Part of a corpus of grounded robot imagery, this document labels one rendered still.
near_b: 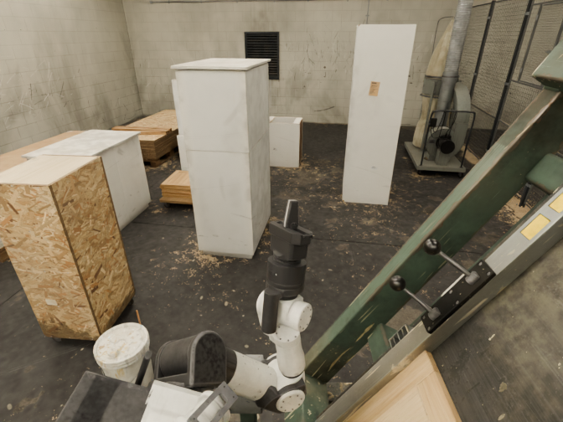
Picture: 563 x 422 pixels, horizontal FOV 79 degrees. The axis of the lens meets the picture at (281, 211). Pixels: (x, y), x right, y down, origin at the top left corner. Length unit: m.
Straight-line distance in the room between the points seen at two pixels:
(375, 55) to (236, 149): 1.98
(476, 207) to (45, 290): 2.43
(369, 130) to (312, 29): 4.66
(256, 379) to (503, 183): 0.79
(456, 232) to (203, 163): 2.37
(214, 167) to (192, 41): 6.46
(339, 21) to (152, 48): 4.47
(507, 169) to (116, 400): 0.98
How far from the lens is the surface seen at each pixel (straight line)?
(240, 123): 2.84
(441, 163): 5.84
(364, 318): 1.16
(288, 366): 0.94
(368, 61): 4.14
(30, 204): 2.33
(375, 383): 1.00
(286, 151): 5.63
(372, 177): 4.45
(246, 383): 0.92
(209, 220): 3.28
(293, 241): 0.72
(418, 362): 0.93
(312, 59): 8.57
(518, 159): 1.02
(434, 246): 0.82
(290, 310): 0.79
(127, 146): 4.23
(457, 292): 0.87
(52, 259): 2.48
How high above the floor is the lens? 1.97
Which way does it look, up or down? 27 degrees down
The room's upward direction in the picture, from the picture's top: straight up
